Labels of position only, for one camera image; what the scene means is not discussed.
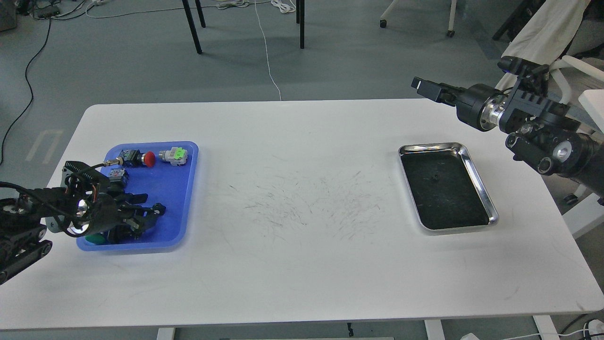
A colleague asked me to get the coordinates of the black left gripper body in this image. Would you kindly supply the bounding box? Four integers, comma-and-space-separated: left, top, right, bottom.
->
66, 194, 124, 237

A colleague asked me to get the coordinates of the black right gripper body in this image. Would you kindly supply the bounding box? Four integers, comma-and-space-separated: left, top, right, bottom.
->
454, 84, 508, 132

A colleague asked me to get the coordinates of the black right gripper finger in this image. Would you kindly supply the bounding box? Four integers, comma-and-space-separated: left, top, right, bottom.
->
411, 77, 461, 106

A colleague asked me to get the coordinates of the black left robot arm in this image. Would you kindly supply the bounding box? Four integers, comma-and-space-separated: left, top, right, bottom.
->
0, 182, 166, 283

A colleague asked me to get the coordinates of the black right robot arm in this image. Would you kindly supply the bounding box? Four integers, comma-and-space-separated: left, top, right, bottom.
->
411, 56, 604, 204

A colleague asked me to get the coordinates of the blue plastic tray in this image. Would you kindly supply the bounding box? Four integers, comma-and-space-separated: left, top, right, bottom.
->
76, 141, 199, 253

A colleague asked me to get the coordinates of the silver metal tray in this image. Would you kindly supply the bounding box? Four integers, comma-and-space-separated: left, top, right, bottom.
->
398, 142, 500, 233

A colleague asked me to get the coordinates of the beige cloth on chair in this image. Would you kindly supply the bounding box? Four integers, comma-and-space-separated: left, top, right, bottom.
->
501, 0, 591, 65

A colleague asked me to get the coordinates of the black table leg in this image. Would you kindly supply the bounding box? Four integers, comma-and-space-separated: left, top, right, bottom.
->
182, 0, 202, 55

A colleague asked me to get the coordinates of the black switch block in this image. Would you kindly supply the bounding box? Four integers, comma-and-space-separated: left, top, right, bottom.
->
107, 225, 142, 245

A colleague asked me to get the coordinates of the green push button switch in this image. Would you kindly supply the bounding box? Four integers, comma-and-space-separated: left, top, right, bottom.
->
84, 234, 108, 246

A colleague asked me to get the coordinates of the yellow push button switch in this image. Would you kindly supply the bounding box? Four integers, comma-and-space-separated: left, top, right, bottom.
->
108, 168, 129, 187

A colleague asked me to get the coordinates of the red push button switch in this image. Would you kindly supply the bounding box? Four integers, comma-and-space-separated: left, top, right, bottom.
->
118, 149, 157, 168

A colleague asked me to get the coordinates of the grey green switch module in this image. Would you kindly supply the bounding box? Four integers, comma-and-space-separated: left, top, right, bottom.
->
158, 147, 188, 166

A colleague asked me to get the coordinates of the black floor cable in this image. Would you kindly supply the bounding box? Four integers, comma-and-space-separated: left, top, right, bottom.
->
0, 17, 51, 152

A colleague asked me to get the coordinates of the white floor cable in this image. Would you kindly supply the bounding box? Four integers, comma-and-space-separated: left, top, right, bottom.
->
254, 0, 282, 101

